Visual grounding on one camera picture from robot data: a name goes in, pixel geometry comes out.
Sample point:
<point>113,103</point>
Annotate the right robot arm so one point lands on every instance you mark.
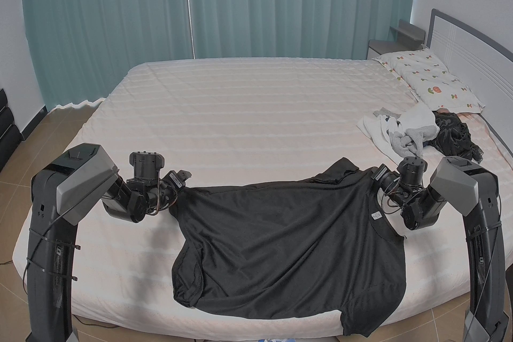
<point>485,252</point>

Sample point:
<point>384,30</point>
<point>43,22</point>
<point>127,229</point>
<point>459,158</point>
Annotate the pile of clothes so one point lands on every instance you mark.
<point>416,120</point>

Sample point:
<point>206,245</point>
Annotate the bed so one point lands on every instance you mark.
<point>240,124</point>

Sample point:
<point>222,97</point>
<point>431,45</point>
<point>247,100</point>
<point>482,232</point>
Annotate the grey bedside table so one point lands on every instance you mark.
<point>380,48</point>

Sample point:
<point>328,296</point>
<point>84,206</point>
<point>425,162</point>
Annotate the white printed pillow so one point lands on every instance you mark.
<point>429,76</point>

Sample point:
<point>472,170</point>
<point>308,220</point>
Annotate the black T-shirt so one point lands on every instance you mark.
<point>280,236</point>

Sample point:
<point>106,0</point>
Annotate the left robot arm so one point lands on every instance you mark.
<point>52,272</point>

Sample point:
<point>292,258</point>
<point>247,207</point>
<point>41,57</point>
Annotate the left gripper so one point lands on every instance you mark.
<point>174,184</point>

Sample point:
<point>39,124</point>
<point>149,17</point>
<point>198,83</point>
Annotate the black shiny garment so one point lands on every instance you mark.
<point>453,136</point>

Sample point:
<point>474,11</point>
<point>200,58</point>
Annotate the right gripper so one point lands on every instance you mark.
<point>386,178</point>

